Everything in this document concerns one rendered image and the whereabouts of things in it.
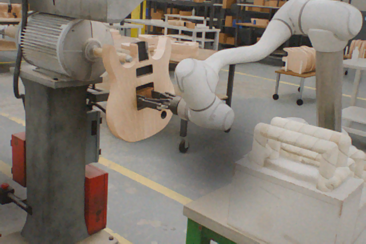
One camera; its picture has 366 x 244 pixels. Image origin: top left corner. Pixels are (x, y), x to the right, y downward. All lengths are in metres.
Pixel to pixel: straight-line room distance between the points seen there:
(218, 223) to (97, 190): 1.10
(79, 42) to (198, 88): 0.57
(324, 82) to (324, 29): 0.22
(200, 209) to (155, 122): 0.68
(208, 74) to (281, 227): 0.55
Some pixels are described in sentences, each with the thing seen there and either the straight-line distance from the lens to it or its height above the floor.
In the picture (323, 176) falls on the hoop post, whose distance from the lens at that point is 0.98.
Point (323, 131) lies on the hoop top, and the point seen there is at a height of 1.21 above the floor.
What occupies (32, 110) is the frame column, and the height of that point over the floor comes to 0.95.
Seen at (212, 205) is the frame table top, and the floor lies 0.93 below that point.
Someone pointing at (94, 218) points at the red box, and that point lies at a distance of 2.20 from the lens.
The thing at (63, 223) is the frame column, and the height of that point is 0.42.
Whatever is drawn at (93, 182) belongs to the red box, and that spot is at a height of 0.59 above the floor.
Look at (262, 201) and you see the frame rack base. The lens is 1.05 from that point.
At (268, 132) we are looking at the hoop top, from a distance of 1.01.
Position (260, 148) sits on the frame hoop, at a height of 1.15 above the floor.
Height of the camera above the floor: 1.49
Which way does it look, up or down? 15 degrees down
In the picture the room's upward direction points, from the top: 4 degrees clockwise
